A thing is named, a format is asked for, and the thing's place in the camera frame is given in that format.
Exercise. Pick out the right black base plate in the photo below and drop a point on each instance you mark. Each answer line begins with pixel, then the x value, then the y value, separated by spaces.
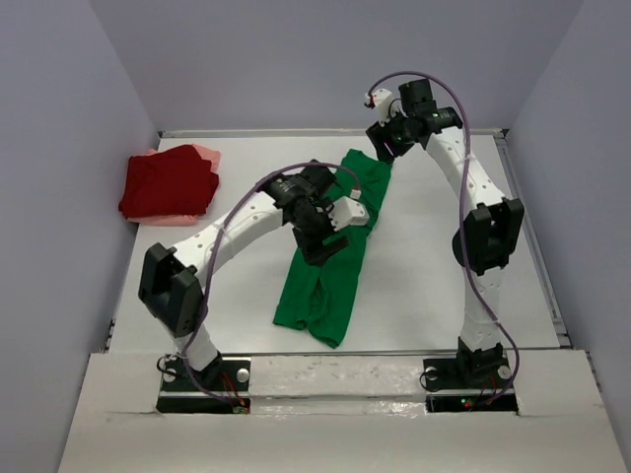
pixel 450 390

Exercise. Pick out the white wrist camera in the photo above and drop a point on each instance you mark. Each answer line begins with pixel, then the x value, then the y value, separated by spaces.
pixel 348 212
pixel 383 103

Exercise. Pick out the green t shirt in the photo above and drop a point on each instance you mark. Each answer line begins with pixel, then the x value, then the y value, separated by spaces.
pixel 320 300

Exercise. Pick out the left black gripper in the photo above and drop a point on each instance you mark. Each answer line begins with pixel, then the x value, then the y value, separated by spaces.
pixel 314 249

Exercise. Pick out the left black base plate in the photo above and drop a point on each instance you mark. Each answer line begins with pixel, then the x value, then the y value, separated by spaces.
pixel 225 394

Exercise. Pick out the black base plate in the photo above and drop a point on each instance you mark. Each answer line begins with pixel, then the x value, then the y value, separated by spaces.
pixel 450 390
pixel 225 394

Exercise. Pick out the pink folded t shirt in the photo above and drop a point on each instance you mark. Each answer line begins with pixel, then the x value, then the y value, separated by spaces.
pixel 207 154

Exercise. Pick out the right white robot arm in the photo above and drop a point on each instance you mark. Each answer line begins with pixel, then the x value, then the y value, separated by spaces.
pixel 489 226

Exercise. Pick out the white front platform board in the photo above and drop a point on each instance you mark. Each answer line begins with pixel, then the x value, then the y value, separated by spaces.
pixel 342 414

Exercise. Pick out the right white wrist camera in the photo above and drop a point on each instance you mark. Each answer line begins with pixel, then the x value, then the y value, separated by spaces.
pixel 383 103

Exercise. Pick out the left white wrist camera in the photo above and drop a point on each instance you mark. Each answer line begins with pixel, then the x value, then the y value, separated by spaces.
pixel 348 212

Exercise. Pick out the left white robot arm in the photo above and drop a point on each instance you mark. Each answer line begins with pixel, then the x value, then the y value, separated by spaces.
pixel 175 282

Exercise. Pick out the red folded t shirt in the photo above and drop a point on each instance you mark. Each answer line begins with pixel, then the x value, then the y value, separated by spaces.
pixel 174 182

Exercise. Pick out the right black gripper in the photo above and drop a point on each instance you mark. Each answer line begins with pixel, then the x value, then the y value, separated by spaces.
pixel 380 135

